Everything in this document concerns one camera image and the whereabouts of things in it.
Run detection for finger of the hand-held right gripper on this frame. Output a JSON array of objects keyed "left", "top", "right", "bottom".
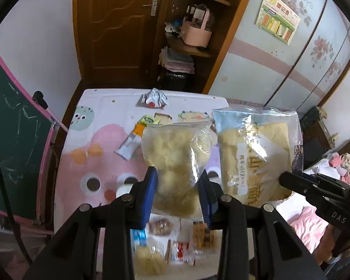
[{"left": 279, "top": 171, "right": 321, "bottom": 201}]

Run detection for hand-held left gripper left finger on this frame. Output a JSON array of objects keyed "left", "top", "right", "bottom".
[{"left": 23, "top": 166, "right": 158, "bottom": 280}]

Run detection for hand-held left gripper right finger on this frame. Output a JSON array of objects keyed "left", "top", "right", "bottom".
[{"left": 198, "top": 172, "right": 327, "bottom": 280}]

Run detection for dark brown snack packet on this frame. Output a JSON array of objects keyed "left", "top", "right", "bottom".
[{"left": 192, "top": 222, "right": 218, "bottom": 250}]

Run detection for white plastic tray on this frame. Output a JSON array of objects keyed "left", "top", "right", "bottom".
[{"left": 116, "top": 182, "right": 256, "bottom": 280}]

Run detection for clear bag of brown cookies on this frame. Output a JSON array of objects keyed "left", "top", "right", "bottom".
[{"left": 147, "top": 219, "right": 175, "bottom": 237}]

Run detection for clear bag of puffs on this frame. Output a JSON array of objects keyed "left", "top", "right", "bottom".
[
  {"left": 140, "top": 122, "right": 213, "bottom": 219},
  {"left": 134, "top": 243, "right": 168, "bottom": 276}
]

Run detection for small blue packet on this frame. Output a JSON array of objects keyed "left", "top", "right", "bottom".
[{"left": 131, "top": 229, "right": 148, "bottom": 247}]

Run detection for red snack packet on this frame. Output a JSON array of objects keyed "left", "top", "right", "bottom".
[{"left": 169, "top": 241, "right": 199, "bottom": 266}]

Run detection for clear bag of yellow crackers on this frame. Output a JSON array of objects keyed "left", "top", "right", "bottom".
[{"left": 212, "top": 106, "right": 304, "bottom": 207}]

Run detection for bed with white sheet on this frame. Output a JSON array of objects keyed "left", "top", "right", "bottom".
[{"left": 276, "top": 163, "right": 339, "bottom": 228}]

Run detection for pink blanket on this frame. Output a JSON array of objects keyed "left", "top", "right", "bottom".
[{"left": 290, "top": 206, "right": 329, "bottom": 253}]

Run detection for pile of pink clothes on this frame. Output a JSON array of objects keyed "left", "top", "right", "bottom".
[{"left": 318, "top": 152, "right": 350, "bottom": 184}]

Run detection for orange white stick packet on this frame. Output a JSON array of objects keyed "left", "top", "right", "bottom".
[{"left": 114, "top": 122, "right": 143, "bottom": 161}]

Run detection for small green yellow packet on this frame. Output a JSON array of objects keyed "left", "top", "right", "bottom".
[{"left": 138, "top": 114, "right": 161, "bottom": 126}]

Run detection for crumpled white red packet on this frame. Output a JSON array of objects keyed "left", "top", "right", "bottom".
[{"left": 138, "top": 88, "right": 169, "bottom": 108}]

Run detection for floral sliding wardrobe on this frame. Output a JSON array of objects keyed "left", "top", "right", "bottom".
[{"left": 207, "top": 0, "right": 350, "bottom": 114}]

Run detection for black bin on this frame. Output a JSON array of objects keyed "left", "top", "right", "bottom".
[{"left": 159, "top": 71, "right": 193, "bottom": 91}]

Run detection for stack of folded cloths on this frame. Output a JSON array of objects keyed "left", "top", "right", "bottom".
[{"left": 159, "top": 46, "right": 195, "bottom": 74}]

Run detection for black easel knob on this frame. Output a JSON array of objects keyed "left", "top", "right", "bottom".
[{"left": 32, "top": 91, "right": 49, "bottom": 110}]

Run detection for brown wooden door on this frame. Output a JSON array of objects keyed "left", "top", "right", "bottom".
[{"left": 73, "top": 0, "right": 171, "bottom": 81}]

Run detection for wooden corner shelf cabinet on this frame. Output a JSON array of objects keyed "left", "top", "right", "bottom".
[{"left": 157, "top": 0, "right": 257, "bottom": 94}]

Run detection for small toy figures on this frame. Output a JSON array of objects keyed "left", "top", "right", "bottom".
[{"left": 164, "top": 19, "right": 183, "bottom": 37}]

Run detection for green chalkboard with pink frame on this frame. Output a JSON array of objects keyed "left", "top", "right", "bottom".
[{"left": 0, "top": 41, "right": 67, "bottom": 234}]

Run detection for black cable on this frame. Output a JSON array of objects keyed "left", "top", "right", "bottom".
[{"left": 0, "top": 146, "right": 32, "bottom": 264}]

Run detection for pink basket with handle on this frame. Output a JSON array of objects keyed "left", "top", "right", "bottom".
[{"left": 181, "top": 4, "right": 213, "bottom": 48}]

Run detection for wall poster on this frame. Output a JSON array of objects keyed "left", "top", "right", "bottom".
[{"left": 255, "top": 0, "right": 301, "bottom": 46}]

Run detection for silver door handle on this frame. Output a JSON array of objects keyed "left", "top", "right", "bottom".
[{"left": 142, "top": 0, "right": 158, "bottom": 16}]

